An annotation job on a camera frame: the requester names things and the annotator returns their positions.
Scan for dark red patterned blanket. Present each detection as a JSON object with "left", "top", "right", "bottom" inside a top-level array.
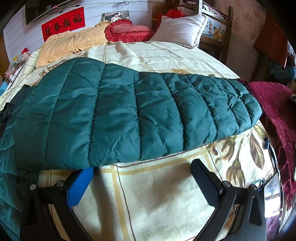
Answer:
[{"left": 238, "top": 79, "right": 296, "bottom": 209}]

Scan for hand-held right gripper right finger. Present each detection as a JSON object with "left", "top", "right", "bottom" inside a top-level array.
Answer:
[{"left": 190, "top": 159, "right": 266, "bottom": 241}]

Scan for white pillow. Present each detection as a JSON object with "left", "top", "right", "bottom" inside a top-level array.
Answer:
[{"left": 149, "top": 14, "right": 208, "bottom": 48}]

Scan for framed photo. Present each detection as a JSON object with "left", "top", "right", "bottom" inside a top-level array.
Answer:
[{"left": 102, "top": 10, "right": 130, "bottom": 24}]

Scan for yellow frilled pillow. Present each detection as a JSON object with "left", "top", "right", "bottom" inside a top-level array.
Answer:
[{"left": 35, "top": 23, "right": 111, "bottom": 69}]

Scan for orange-red cloth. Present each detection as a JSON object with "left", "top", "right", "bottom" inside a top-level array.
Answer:
[{"left": 253, "top": 15, "right": 289, "bottom": 69}]

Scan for wall television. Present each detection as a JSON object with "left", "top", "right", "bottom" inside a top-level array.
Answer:
[{"left": 25, "top": 0, "right": 77, "bottom": 25}]

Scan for doll with red hat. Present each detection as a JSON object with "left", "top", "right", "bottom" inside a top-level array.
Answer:
[{"left": 20, "top": 47, "right": 31, "bottom": 63}]

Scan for green quilted jacket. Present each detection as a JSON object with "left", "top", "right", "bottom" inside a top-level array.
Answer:
[{"left": 0, "top": 57, "right": 263, "bottom": 241}]

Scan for red wall banner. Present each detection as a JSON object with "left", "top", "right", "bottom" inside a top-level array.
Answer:
[{"left": 41, "top": 6, "right": 86, "bottom": 42}]

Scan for red heart-shaped pillow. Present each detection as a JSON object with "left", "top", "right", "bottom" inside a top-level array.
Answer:
[{"left": 105, "top": 19, "right": 155, "bottom": 43}]

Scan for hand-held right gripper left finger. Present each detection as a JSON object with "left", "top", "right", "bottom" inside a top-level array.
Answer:
[{"left": 20, "top": 167, "right": 94, "bottom": 241}]

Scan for black cable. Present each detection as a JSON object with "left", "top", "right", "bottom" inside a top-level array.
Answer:
[{"left": 53, "top": 0, "right": 130, "bottom": 12}]

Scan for floral checked bed sheet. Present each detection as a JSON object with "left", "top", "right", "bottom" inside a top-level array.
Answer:
[{"left": 0, "top": 40, "right": 281, "bottom": 241}]

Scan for teal cloth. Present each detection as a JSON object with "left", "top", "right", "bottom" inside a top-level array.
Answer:
[{"left": 269, "top": 62, "right": 295, "bottom": 85}]

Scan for pile of toys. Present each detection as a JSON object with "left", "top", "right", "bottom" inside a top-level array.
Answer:
[{"left": 2, "top": 56, "right": 26, "bottom": 86}]

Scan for wooden chair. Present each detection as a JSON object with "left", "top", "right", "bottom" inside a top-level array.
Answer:
[{"left": 169, "top": 0, "right": 233, "bottom": 63}]

